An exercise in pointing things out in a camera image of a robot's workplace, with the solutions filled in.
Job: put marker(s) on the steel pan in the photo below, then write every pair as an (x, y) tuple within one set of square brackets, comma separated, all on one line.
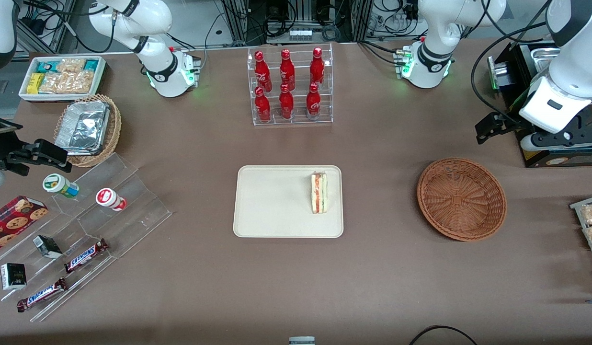
[(540, 57)]

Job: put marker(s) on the clear rice cracker packet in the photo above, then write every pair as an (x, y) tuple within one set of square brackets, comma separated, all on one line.
[(66, 84), (71, 65)]

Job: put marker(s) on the aluminium profile frame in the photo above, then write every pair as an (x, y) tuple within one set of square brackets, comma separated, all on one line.
[(238, 19)]

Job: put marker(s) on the brown Snickers bar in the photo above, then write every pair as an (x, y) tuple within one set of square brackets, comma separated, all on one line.
[(41, 294), (85, 255)]

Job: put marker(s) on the green lid yogurt cup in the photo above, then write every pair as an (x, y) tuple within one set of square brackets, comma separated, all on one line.
[(60, 186)]

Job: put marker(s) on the beige rectangular serving tray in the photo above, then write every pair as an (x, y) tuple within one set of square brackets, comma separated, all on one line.
[(277, 203)]

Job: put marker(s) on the red cola bottle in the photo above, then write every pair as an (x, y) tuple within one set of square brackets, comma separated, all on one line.
[(317, 67), (313, 102), (262, 72), (286, 104), (287, 69), (262, 106)]

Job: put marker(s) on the triangular sandwich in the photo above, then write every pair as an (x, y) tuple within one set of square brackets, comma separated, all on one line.
[(319, 194)]

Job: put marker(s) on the clear acrylic step shelf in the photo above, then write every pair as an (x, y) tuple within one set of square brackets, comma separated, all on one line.
[(133, 211)]

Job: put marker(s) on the yellow snack packet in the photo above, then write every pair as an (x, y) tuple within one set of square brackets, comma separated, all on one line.
[(35, 83)]

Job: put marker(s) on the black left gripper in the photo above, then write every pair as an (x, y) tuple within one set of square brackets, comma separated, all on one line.
[(512, 124)]

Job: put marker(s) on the small grey device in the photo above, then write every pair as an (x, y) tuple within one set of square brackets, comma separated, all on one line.
[(301, 340)]

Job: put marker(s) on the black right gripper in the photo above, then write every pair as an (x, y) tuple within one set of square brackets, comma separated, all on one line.
[(0, 145)]

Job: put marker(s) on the red plaid cookie box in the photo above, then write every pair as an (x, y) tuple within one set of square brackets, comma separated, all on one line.
[(13, 223)]

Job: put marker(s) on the black countertop machine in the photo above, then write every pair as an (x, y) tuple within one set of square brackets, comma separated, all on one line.
[(554, 160)]

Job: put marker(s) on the teal snack packet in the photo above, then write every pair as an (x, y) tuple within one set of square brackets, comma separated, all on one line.
[(91, 64), (47, 66)]

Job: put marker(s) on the white rectangular snack bin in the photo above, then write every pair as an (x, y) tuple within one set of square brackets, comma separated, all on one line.
[(102, 72)]

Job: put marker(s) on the brown round wicker basket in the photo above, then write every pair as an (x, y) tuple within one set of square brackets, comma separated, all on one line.
[(461, 199)]

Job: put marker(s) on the red lid yogurt cup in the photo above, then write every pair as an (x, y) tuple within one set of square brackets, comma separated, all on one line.
[(110, 199)]

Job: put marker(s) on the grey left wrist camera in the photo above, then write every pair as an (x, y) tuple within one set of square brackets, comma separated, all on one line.
[(559, 140)]

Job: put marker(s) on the aluminium foil container stack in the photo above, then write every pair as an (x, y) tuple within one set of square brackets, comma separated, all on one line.
[(83, 127)]

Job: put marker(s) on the small black carton box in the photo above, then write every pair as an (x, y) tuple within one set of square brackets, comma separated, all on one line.
[(13, 277), (47, 246)]

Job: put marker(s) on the light tan wicker basket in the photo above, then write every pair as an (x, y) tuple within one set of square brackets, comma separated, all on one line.
[(113, 129)]

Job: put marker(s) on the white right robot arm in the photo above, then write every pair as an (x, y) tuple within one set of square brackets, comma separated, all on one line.
[(157, 62)]

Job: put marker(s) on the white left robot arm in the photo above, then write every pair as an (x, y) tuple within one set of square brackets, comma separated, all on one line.
[(432, 52)]

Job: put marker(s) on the clear acrylic bottle rack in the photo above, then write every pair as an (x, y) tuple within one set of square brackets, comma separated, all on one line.
[(298, 117)]

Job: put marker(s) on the white power strip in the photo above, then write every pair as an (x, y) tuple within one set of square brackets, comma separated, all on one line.
[(301, 34)]

